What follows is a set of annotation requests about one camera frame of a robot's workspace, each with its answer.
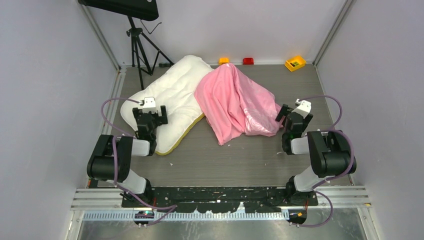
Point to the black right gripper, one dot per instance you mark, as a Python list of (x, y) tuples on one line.
[(282, 112)]

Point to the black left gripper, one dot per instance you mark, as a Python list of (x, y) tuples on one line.
[(160, 120)]

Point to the white yellow-edged pillow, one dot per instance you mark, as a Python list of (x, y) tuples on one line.
[(175, 90)]

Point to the pink floral pillowcase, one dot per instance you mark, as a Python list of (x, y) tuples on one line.
[(234, 104)]

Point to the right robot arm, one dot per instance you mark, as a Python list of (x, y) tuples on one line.
[(330, 152)]

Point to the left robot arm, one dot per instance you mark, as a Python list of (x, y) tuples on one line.
[(111, 158)]

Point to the yellow toy bin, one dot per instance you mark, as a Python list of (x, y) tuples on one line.
[(295, 63)]

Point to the small black adapter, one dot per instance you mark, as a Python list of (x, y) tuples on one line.
[(164, 65)]

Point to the red toy block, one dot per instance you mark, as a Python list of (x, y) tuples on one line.
[(248, 61)]

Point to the orange toy block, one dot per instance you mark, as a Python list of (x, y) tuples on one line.
[(223, 60)]

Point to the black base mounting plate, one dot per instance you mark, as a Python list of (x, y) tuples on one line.
[(218, 200)]

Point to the black light panel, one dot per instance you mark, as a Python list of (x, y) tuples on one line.
[(141, 9)]

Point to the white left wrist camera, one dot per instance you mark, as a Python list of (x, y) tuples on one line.
[(148, 103)]

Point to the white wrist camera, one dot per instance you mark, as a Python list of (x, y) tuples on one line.
[(148, 103), (303, 107)]

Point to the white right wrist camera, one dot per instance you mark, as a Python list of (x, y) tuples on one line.
[(303, 107)]

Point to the black camera tripod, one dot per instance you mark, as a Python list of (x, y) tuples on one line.
[(139, 58)]

